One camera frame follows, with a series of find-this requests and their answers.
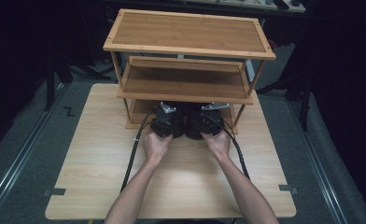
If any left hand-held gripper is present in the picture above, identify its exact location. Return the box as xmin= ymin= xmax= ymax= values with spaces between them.
xmin=149 ymin=101 xmax=179 ymax=138

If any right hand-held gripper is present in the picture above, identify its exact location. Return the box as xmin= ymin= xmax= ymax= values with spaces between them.
xmin=199 ymin=101 xmax=232 ymax=137

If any black knit sneaker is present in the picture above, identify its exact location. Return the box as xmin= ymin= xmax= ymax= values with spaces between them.
xmin=157 ymin=101 xmax=189 ymax=139
xmin=184 ymin=102 xmax=211 ymax=141

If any wooden three-tier shoe rack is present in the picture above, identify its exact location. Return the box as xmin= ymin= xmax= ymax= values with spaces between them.
xmin=102 ymin=8 xmax=277 ymax=135

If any person's right hand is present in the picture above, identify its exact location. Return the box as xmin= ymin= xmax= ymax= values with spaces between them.
xmin=201 ymin=129 xmax=232 ymax=161

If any person's left hand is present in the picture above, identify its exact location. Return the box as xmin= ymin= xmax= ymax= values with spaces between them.
xmin=142 ymin=130 xmax=175 ymax=165

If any black metal stand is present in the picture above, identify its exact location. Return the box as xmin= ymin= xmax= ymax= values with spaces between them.
xmin=43 ymin=43 xmax=75 ymax=112
xmin=256 ymin=43 xmax=315 ymax=132

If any grey tape strip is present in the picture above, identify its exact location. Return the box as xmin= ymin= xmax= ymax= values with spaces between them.
xmin=278 ymin=184 xmax=300 ymax=196
xmin=42 ymin=188 xmax=67 ymax=198

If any background table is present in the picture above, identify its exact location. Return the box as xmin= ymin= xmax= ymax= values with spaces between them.
xmin=184 ymin=0 xmax=306 ymax=14

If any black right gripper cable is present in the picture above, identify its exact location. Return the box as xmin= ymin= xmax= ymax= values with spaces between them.
xmin=206 ymin=115 xmax=252 ymax=182

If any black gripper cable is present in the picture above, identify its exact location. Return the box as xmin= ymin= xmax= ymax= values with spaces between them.
xmin=120 ymin=109 xmax=157 ymax=193
xmin=206 ymin=115 xmax=252 ymax=182

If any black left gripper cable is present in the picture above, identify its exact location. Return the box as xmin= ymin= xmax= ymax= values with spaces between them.
xmin=120 ymin=109 xmax=157 ymax=193

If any metal floor rail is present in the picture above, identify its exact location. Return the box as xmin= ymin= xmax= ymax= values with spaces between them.
xmin=0 ymin=83 xmax=70 ymax=218
xmin=287 ymin=101 xmax=348 ymax=224

